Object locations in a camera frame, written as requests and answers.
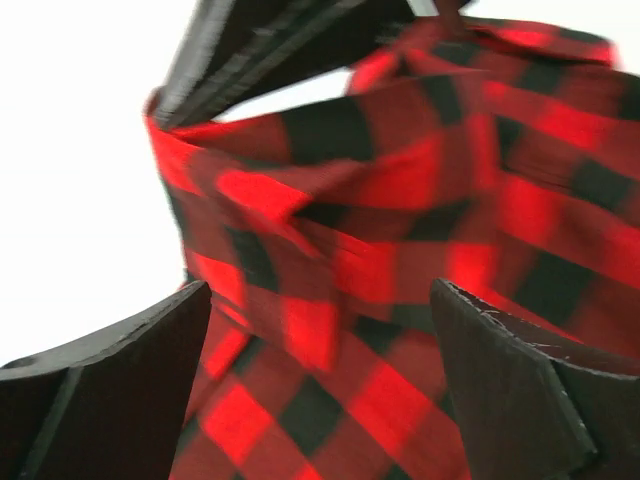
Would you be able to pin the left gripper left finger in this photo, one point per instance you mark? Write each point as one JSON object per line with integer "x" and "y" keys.
{"x": 109, "y": 405}

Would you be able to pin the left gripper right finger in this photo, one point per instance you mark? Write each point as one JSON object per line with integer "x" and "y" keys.
{"x": 530, "y": 403}

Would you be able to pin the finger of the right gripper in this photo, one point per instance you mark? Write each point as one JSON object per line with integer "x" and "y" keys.
{"x": 238, "y": 50}

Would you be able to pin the red black plaid shirt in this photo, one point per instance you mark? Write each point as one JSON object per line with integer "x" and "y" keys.
{"x": 508, "y": 165}

